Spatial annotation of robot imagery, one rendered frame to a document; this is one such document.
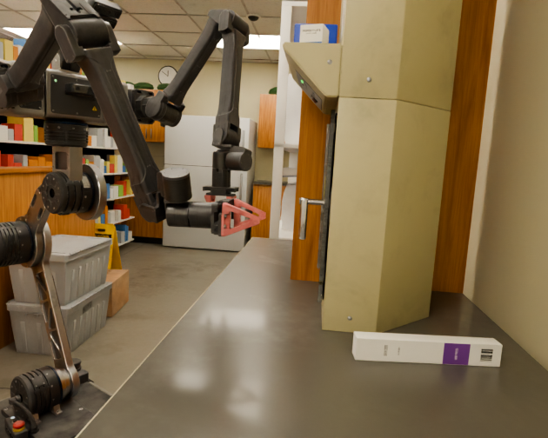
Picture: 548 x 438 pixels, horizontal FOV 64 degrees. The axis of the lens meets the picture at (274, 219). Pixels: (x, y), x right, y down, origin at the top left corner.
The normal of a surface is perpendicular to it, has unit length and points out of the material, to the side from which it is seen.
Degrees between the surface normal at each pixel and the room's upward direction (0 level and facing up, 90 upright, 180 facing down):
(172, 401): 0
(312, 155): 90
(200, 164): 90
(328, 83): 90
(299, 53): 90
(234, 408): 0
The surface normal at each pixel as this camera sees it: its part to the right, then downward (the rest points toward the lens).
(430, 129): 0.63, 0.14
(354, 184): -0.10, 0.13
